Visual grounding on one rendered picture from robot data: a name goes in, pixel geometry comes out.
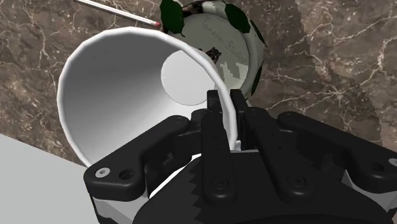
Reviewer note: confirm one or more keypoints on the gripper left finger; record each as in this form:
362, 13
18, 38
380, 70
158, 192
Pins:
215, 145

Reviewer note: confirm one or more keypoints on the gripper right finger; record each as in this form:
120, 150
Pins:
273, 149

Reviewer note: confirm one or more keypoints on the white pencil with red tip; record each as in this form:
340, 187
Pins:
118, 11

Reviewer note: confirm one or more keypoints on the white cup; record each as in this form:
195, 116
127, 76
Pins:
118, 93

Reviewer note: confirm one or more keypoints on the white and green patterned bowl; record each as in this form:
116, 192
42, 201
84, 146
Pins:
229, 46

